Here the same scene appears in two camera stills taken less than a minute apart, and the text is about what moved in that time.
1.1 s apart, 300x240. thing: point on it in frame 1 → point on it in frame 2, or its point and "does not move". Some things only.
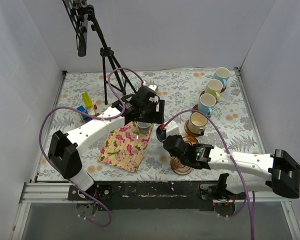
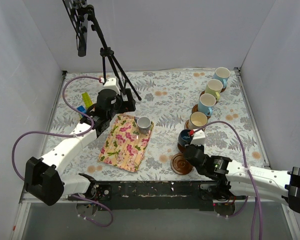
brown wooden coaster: [223, 89] does not move
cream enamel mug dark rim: [197, 121] does not move
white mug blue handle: [205, 103] does not move
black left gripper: [159, 111] → [127, 101]
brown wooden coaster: [195, 107] does not move
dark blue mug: [161, 134] → [184, 138]
